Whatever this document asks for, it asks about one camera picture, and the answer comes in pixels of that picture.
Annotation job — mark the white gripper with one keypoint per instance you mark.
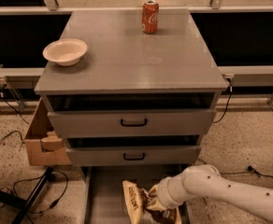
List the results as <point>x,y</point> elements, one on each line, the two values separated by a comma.
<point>164,192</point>

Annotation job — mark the brown chip bag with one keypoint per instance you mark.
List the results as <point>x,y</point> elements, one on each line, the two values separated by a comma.
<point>135,200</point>

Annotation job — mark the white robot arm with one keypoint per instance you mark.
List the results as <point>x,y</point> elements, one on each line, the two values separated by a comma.
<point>206,181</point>

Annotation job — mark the grey bottom drawer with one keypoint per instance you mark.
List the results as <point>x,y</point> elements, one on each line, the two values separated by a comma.
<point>105,203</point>

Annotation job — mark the grey drawer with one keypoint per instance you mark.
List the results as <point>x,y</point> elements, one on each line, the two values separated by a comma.
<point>99,115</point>
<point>105,203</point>
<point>109,151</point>

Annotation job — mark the grey middle drawer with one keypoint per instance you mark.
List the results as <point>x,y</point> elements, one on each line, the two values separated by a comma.
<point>109,151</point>

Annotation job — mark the grey drawer cabinet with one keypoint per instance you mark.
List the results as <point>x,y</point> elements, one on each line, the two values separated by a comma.
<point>124,60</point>

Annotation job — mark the grey top drawer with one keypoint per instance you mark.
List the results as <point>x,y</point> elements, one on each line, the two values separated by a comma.
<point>99,115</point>

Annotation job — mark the cardboard box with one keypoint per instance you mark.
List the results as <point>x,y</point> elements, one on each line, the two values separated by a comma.
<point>43,146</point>

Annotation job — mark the black tripod stand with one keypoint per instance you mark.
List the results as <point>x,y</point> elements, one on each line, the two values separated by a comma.
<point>23,205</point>

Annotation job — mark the white paper bowl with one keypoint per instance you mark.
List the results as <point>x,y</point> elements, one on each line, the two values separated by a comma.
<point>65,52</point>

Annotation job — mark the orange soda can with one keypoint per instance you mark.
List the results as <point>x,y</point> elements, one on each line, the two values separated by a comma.
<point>150,13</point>

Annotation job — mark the black middle drawer handle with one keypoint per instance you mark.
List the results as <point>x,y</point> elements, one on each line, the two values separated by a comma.
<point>134,157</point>

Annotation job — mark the black drawer handle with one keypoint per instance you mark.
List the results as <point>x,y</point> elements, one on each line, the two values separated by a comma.
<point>134,157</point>
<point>132,124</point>

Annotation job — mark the black top drawer handle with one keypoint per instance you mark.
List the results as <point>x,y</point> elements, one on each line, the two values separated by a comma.
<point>132,124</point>

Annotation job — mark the metal rail bracket left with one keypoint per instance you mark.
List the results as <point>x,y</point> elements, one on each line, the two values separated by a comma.
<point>6,85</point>

